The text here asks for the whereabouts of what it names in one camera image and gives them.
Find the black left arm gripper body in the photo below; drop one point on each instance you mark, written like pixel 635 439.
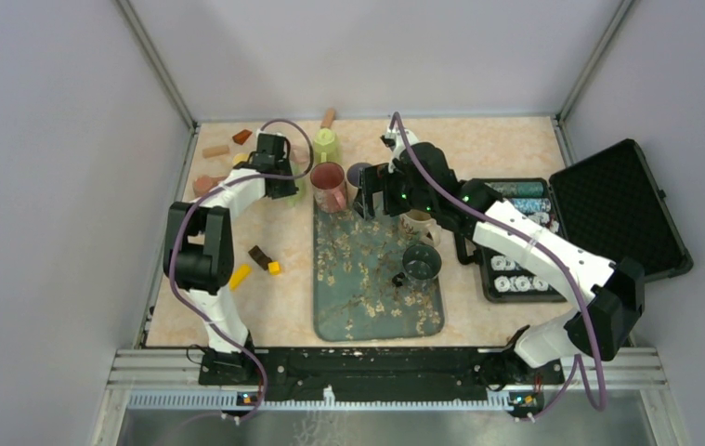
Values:
pixel 285 188

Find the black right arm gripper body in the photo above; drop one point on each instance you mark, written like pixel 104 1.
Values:
pixel 398 197

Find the yellow mug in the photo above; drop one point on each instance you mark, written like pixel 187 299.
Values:
pixel 241 160

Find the cream patterned mug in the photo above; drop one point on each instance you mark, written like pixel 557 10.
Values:
pixel 420 226

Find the pink upside-down mug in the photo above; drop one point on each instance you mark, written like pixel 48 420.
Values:
pixel 329 187

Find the dark teal mug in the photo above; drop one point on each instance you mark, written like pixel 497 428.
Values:
pixel 420 266

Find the light green upside-down mug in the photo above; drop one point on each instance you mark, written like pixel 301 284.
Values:
pixel 296 199

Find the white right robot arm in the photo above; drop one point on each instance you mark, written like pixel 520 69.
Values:
pixel 607 296

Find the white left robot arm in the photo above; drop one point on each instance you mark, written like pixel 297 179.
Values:
pixel 199 260

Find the pale pink tall mug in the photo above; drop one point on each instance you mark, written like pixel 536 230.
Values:
pixel 299 155

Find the terracotta mug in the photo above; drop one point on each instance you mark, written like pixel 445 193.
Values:
pixel 203 184

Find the dark red wooden block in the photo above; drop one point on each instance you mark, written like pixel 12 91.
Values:
pixel 242 136

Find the beige wooden block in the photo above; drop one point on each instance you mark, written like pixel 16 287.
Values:
pixel 215 151

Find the tan cylinder block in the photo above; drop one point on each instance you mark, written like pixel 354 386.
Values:
pixel 328 118

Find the teal blossom-pattern tray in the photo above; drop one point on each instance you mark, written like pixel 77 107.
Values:
pixel 358 294

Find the dark brown block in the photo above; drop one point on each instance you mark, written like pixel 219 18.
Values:
pixel 260 257

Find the small yellow cube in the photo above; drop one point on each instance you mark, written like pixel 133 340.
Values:
pixel 274 268

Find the yellow wooden block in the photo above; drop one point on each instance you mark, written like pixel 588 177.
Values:
pixel 239 275

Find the black poker chip case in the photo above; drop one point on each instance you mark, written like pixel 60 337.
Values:
pixel 608 203

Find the light green mug with handle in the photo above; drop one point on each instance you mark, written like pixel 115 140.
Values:
pixel 326 147

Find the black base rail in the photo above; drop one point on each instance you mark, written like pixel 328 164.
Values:
pixel 376 374

